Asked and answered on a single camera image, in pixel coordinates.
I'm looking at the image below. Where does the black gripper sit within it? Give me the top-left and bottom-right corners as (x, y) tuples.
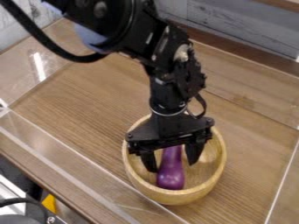
(126, 114), (215, 172)

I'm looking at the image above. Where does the purple toy eggplant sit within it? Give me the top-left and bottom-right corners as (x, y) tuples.
(156, 145), (185, 190)

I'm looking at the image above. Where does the brown wooden bowl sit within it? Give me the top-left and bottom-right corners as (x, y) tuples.
(122, 114), (229, 207)

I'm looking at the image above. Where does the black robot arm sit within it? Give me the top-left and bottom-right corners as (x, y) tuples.
(42, 0), (214, 172)

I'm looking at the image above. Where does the black cable bottom left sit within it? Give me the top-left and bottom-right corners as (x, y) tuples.
(0, 197), (51, 224)

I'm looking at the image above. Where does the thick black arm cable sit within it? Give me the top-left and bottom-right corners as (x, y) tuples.
(0, 0), (108, 64)

